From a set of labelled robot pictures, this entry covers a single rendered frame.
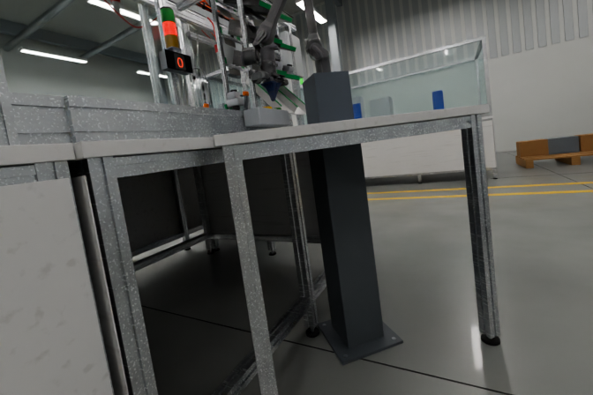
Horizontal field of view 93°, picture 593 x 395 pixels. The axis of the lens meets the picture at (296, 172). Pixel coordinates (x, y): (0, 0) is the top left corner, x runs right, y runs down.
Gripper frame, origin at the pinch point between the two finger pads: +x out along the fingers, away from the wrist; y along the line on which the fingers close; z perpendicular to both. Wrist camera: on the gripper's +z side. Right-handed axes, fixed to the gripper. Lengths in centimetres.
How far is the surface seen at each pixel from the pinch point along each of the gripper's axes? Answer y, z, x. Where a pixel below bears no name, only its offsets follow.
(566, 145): -520, -227, 69
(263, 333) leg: 41, -13, 73
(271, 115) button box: 9.6, -4.4, 10.2
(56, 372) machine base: 82, -3, 55
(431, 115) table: -1, -57, 19
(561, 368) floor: -11, -87, 102
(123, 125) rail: 60, 3, 14
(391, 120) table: 10, -46, 19
